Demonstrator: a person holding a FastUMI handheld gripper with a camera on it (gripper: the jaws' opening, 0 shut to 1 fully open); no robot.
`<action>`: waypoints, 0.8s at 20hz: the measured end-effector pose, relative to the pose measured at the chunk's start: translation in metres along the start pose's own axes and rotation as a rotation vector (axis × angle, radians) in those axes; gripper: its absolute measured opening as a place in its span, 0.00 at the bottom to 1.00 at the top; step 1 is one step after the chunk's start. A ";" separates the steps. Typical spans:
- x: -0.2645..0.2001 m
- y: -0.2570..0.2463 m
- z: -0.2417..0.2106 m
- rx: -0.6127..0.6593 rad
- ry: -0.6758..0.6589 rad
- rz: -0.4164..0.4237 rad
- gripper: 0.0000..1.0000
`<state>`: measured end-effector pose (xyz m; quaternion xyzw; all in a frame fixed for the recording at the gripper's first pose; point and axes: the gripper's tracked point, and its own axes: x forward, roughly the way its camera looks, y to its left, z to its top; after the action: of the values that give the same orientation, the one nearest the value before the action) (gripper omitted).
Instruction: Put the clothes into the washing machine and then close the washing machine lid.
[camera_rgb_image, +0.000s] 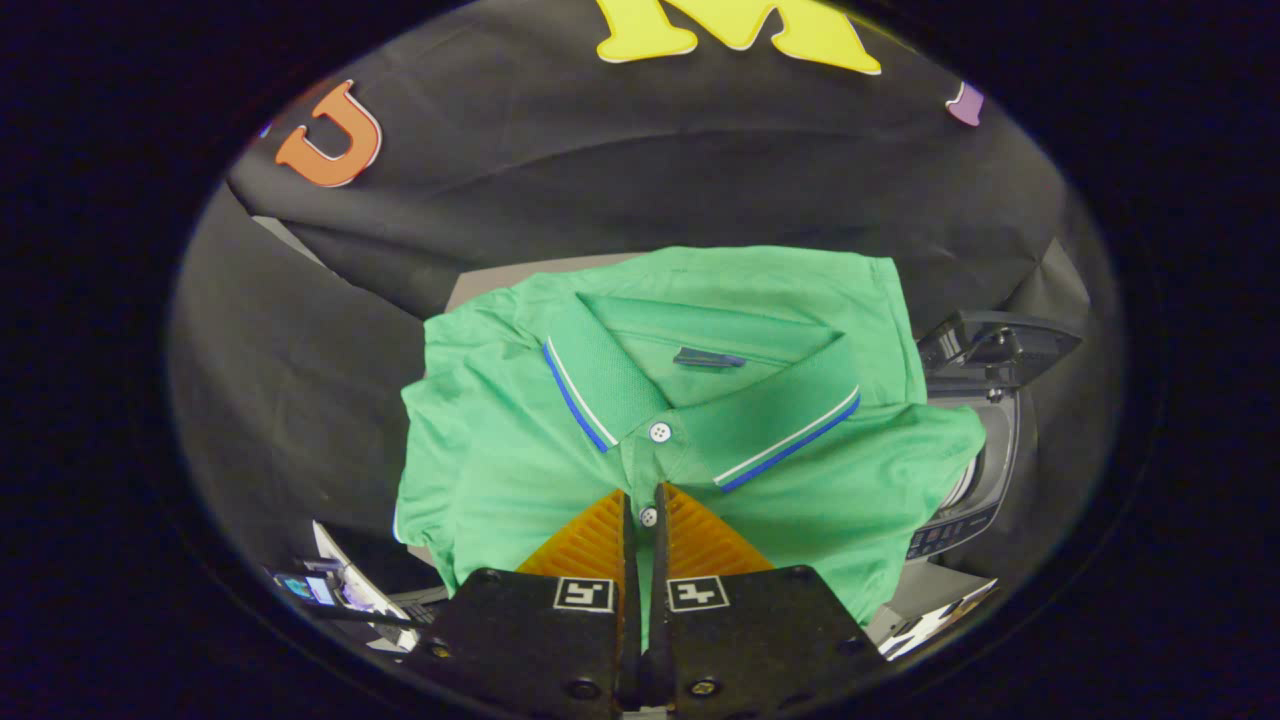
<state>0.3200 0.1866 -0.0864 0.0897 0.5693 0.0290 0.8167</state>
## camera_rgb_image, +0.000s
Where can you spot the dark washing machine lid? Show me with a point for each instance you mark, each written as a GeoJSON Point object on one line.
{"type": "Point", "coordinates": [1000, 345]}

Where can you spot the grey washing machine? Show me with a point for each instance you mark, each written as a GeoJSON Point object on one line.
{"type": "Point", "coordinates": [1000, 460]}

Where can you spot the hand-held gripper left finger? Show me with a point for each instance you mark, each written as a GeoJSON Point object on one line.
{"type": "Point", "coordinates": [540, 640]}

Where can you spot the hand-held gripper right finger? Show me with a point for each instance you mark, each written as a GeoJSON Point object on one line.
{"type": "Point", "coordinates": [750, 640]}

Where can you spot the white board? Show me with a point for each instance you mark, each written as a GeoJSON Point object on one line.
{"type": "Point", "coordinates": [350, 575]}

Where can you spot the grey cabinet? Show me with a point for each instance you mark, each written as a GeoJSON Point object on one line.
{"type": "Point", "coordinates": [480, 285]}

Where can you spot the green polo shirt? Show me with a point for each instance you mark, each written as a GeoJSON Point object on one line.
{"type": "Point", "coordinates": [500, 470]}

